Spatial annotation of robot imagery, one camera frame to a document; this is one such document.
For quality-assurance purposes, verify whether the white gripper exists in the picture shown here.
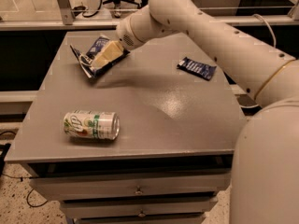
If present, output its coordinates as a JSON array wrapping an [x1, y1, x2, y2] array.
[[91, 5, 169, 69]]

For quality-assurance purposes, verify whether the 7up soda can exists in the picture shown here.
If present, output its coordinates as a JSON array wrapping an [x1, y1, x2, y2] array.
[[64, 110, 120, 140]]

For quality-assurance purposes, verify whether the grey drawer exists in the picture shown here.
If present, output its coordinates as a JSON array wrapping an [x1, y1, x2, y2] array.
[[60, 196, 218, 218], [30, 171, 231, 201]]

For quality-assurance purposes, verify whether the metal railing frame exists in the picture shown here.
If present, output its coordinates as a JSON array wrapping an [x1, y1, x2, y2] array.
[[0, 0, 299, 31]]

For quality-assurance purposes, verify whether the blue chip bag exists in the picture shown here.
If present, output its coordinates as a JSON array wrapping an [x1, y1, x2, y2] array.
[[70, 35, 129, 78]]

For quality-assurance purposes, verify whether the blue rxbar blueberry bar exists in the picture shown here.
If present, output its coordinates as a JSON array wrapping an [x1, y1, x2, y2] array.
[[177, 57, 216, 81]]

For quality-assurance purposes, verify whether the top grey drawer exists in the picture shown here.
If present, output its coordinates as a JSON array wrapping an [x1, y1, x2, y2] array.
[[30, 171, 231, 201]]

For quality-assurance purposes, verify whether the grey drawer cabinet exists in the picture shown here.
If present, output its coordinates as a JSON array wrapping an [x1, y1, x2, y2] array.
[[7, 32, 246, 224]]

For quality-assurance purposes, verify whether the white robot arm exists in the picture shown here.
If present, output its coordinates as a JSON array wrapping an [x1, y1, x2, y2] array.
[[116, 0, 299, 224]]

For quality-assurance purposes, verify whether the black floor cable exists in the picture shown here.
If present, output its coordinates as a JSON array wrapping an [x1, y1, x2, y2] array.
[[0, 131, 50, 209]]

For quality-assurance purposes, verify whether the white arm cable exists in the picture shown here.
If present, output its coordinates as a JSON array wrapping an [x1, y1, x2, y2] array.
[[252, 13, 278, 49]]

